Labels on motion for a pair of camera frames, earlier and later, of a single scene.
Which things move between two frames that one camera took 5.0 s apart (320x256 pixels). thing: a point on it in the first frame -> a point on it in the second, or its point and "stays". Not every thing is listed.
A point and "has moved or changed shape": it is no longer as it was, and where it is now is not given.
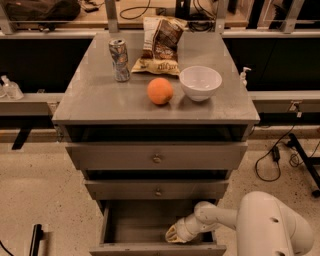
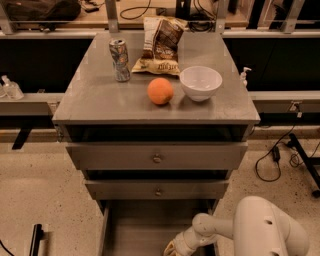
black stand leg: (308, 162) stays
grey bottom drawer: (139, 228) has moved or changed shape
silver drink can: (120, 59) stays
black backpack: (63, 10) stays
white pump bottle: (242, 78) stays
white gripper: (185, 228) -> (180, 242)
